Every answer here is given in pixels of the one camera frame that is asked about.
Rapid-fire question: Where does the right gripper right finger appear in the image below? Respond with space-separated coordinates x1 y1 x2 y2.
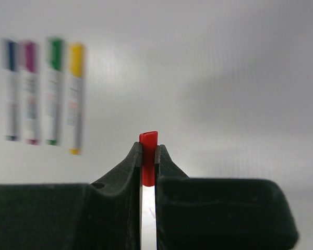
155 145 299 249

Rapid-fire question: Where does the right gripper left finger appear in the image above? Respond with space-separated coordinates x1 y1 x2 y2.
0 143 142 249

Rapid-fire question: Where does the red pen cap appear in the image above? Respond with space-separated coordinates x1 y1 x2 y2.
139 131 158 187

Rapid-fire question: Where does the blue pen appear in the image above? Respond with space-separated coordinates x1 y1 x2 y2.
6 71 19 141

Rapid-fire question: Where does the yellow pen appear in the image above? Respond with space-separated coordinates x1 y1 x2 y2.
67 76 84 155

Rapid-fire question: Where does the green pen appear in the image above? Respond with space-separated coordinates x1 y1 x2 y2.
46 69 61 145

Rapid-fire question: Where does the purple pen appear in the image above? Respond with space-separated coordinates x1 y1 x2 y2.
22 70 40 145

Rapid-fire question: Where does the yellow pen cap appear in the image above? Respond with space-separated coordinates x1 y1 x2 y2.
69 43 85 78

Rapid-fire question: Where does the green pen cap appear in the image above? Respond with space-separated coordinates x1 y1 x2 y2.
47 37 65 71

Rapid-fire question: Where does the purple pen cap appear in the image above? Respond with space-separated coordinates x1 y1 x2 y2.
19 40 39 73

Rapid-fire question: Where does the blue pen cap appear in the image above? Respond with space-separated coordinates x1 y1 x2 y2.
3 39 18 72

